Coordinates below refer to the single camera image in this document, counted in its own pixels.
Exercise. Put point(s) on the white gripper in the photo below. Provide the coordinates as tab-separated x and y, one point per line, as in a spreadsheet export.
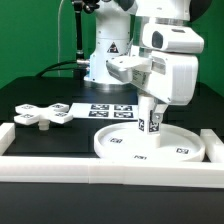
171	72

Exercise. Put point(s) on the white round table top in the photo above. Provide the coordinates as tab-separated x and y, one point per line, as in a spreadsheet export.
125	142

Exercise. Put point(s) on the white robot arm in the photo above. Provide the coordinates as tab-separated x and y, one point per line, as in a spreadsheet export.
119	31

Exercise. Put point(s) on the white sheet with markers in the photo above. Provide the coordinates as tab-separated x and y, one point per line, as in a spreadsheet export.
104	111

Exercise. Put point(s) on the white cross-shaped table base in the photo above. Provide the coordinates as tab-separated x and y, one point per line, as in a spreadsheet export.
28	114

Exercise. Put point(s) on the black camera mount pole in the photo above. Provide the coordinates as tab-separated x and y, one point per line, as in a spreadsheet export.
79	6

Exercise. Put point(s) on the white U-shaped frame barrier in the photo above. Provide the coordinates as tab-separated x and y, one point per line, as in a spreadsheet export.
93	171

